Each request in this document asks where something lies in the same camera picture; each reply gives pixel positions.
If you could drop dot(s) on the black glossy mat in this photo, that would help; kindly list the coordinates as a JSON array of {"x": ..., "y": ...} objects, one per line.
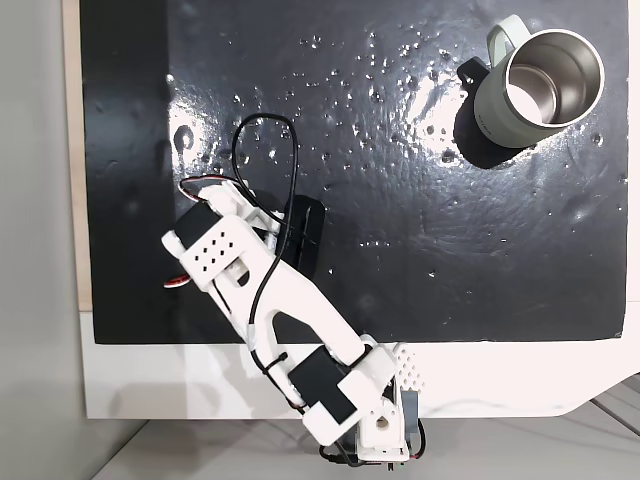
[{"x": 400, "y": 225}]

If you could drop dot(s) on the pale wooden board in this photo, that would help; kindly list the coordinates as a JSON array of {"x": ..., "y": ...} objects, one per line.
[{"x": 75, "y": 175}]

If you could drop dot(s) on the green steel-lined mug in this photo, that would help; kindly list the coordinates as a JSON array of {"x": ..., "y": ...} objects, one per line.
[{"x": 492, "y": 112}]

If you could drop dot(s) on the black oval camera box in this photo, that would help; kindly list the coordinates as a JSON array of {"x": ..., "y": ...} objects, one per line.
[{"x": 306, "y": 232}]

